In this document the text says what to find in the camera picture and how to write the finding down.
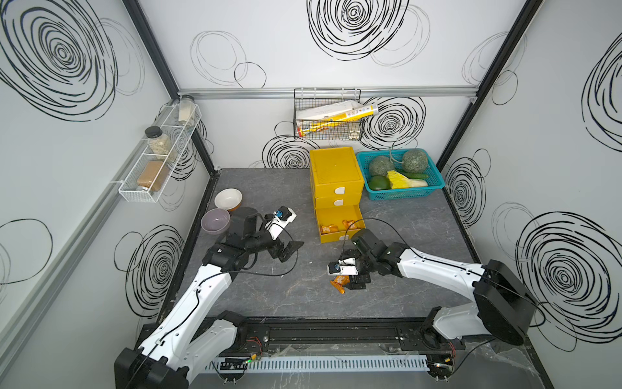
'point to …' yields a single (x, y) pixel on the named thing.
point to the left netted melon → (381, 165)
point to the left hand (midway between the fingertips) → (291, 230)
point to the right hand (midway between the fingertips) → (343, 269)
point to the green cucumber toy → (412, 175)
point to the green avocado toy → (379, 182)
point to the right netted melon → (415, 160)
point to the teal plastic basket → (436, 179)
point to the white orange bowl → (228, 198)
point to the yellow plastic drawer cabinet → (337, 184)
